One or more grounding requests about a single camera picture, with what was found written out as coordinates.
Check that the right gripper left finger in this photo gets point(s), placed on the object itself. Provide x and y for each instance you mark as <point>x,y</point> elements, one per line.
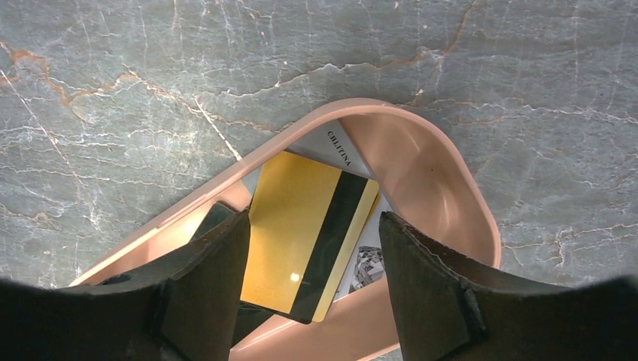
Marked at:
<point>181,306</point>

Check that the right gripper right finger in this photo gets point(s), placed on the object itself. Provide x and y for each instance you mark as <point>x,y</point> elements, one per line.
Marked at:
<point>448,306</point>

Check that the pink oval tray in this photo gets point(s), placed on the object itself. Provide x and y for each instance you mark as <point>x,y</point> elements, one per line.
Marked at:
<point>423,178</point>

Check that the yellow card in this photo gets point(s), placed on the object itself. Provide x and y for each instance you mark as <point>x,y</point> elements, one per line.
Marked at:
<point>306,218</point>

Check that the white diamond print card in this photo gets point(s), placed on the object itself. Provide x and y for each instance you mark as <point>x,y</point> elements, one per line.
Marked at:
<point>330,144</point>

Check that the dark green VIP card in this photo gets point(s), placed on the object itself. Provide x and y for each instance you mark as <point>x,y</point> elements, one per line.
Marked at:
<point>249,316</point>

